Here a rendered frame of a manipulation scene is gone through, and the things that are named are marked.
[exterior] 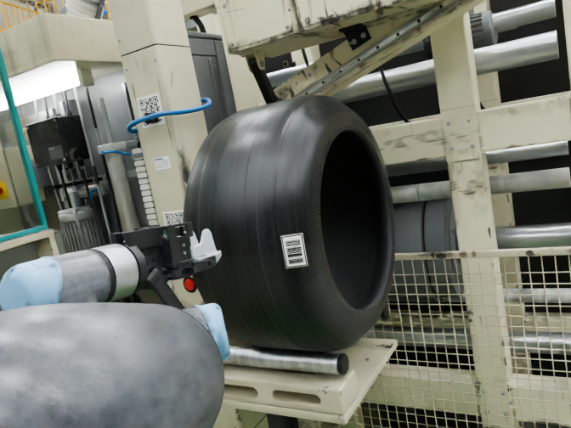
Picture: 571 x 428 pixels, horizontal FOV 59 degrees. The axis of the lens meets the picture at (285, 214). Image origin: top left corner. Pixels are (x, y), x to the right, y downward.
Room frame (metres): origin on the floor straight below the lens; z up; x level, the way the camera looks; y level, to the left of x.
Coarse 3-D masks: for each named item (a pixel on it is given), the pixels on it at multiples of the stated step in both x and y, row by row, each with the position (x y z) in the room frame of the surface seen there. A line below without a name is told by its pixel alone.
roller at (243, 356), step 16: (240, 352) 1.11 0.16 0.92; (256, 352) 1.09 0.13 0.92; (272, 352) 1.07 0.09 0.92; (288, 352) 1.05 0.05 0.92; (304, 352) 1.04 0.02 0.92; (320, 352) 1.02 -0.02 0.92; (336, 352) 1.01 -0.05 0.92; (272, 368) 1.07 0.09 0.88; (288, 368) 1.04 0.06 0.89; (304, 368) 1.02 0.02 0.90; (320, 368) 1.00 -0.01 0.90; (336, 368) 0.98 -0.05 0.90
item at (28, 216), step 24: (0, 48) 1.28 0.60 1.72; (0, 72) 1.27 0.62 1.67; (0, 96) 1.26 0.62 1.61; (0, 120) 1.25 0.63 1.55; (0, 144) 1.23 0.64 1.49; (24, 144) 1.28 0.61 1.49; (0, 168) 1.22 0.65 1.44; (24, 168) 1.27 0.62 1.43; (0, 192) 1.21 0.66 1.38; (24, 192) 1.26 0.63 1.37; (0, 216) 1.19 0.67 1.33; (24, 216) 1.24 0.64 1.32; (0, 240) 1.17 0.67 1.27
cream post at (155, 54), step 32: (128, 0) 1.26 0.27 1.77; (160, 0) 1.27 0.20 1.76; (128, 32) 1.27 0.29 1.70; (160, 32) 1.25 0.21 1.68; (128, 64) 1.28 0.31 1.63; (160, 64) 1.23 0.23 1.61; (192, 64) 1.33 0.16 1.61; (160, 96) 1.24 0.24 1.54; (192, 96) 1.31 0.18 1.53; (160, 128) 1.26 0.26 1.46; (192, 128) 1.29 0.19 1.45; (192, 160) 1.26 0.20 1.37; (160, 192) 1.28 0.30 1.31; (160, 224) 1.29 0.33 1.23; (224, 416) 1.25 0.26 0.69; (256, 416) 1.30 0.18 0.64
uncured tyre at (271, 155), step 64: (256, 128) 1.01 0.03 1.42; (320, 128) 1.00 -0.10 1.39; (192, 192) 1.00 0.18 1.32; (256, 192) 0.91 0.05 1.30; (320, 192) 1.44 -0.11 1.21; (384, 192) 1.27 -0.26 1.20; (256, 256) 0.90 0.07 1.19; (320, 256) 0.91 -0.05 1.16; (384, 256) 1.23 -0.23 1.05; (256, 320) 0.95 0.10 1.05; (320, 320) 0.92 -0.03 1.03
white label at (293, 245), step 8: (288, 240) 0.87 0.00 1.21; (296, 240) 0.87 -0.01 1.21; (288, 248) 0.87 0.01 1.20; (296, 248) 0.87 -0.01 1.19; (304, 248) 0.87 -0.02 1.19; (288, 256) 0.87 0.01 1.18; (296, 256) 0.87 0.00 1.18; (304, 256) 0.87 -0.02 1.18; (288, 264) 0.87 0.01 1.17; (296, 264) 0.87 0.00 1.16; (304, 264) 0.87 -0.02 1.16
